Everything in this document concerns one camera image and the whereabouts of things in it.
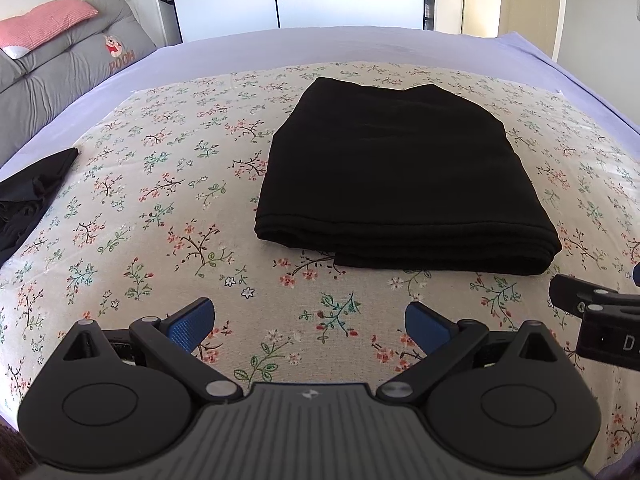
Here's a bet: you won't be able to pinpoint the grey headboard cushion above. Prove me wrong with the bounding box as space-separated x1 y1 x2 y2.
0 0 158 163

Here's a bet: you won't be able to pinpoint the pink pillow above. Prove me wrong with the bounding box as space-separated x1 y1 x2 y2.
0 0 99 58

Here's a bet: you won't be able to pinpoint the purple bed sheet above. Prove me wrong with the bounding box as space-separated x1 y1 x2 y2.
0 25 640 171

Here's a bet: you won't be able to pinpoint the crumpled black garment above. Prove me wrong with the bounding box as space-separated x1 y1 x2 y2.
0 146 81 266

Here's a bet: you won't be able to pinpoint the black pants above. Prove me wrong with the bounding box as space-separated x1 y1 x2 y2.
254 76 562 277

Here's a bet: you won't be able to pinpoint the floral bed sheet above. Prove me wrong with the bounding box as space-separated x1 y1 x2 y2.
0 60 640 431

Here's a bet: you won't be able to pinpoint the open white door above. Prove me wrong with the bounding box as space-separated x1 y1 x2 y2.
500 0 571 58

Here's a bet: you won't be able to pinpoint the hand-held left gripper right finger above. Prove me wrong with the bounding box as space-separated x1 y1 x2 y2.
376 302 557 404

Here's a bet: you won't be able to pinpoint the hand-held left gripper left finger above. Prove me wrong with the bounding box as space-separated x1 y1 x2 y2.
61 297 244 404

